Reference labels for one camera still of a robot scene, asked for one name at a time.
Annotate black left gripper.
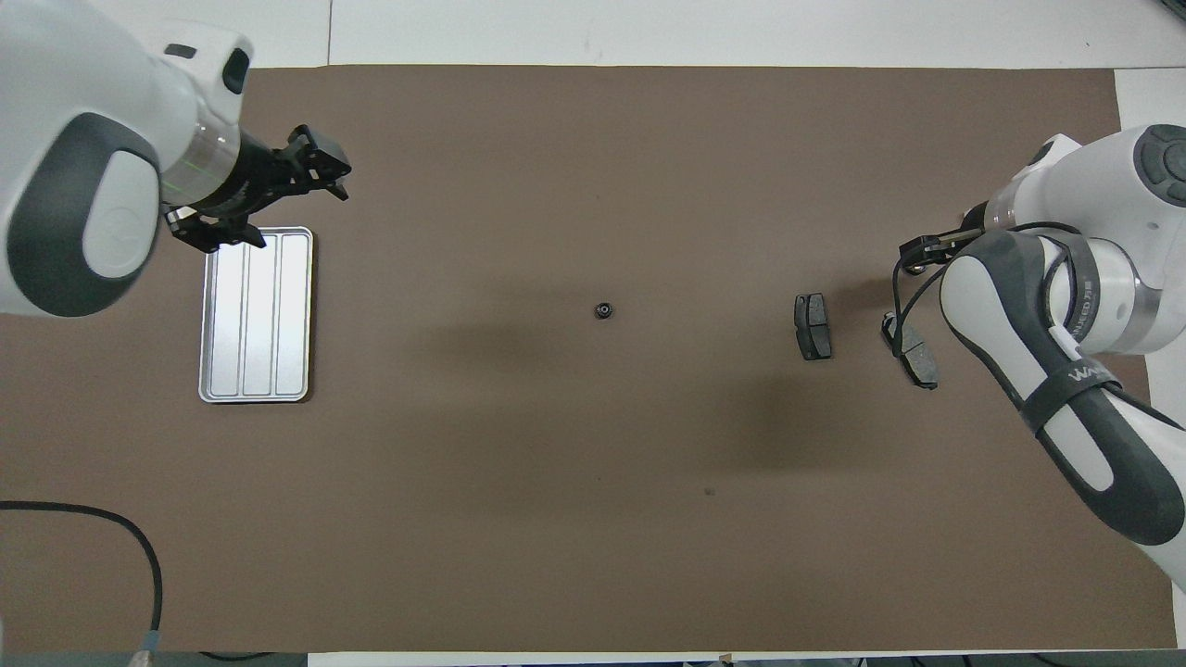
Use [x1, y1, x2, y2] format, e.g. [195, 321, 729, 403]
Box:
[167, 125, 353, 253]

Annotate short dark brake pad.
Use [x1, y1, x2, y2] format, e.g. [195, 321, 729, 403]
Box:
[793, 293, 833, 362]

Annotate brown table mat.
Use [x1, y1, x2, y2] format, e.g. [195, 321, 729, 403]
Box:
[0, 65, 1180, 654]

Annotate silver metal tray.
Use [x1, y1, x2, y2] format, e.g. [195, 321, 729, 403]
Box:
[198, 227, 315, 404]

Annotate long dark brake pad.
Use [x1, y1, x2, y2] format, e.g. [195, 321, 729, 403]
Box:
[880, 312, 940, 391]

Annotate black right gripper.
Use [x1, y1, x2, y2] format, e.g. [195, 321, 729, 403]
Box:
[899, 227, 985, 265]

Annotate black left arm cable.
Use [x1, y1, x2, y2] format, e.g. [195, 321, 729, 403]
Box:
[0, 500, 166, 655]

